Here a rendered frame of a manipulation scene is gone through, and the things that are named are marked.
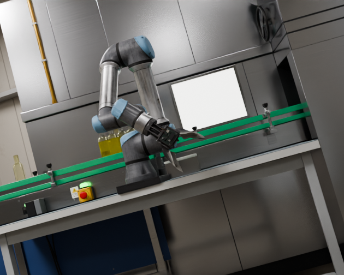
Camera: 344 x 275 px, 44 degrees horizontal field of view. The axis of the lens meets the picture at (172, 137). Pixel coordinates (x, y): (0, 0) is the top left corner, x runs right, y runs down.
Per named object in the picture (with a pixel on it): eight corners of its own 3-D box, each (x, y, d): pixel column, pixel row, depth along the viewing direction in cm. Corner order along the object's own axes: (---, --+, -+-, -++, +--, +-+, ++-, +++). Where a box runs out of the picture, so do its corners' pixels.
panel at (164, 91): (249, 117, 265) (234, 65, 268) (250, 117, 263) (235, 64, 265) (110, 156, 267) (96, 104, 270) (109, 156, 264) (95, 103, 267)
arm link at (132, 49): (152, 154, 206) (122, 44, 204) (182, 146, 202) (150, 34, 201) (146, 157, 194) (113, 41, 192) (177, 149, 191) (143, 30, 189)
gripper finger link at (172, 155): (174, 173, 154) (165, 150, 155) (176, 175, 159) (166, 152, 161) (182, 170, 153) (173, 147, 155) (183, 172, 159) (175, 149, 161)
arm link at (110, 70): (94, 45, 200) (87, 124, 169) (116, 37, 198) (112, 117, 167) (105, 62, 209) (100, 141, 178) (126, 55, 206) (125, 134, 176)
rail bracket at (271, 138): (276, 142, 245) (265, 105, 246) (283, 141, 228) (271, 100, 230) (268, 144, 245) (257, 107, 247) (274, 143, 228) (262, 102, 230)
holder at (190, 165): (200, 170, 244) (196, 157, 244) (201, 170, 216) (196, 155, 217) (170, 178, 244) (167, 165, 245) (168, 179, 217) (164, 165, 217)
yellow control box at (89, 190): (95, 199, 235) (92, 186, 236) (92, 200, 228) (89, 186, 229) (83, 202, 236) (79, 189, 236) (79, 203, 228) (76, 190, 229)
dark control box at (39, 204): (47, 212, 236) (43, 197, 237) (42, 214, 228) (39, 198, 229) (33, 216, 236) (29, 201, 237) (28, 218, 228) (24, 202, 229)
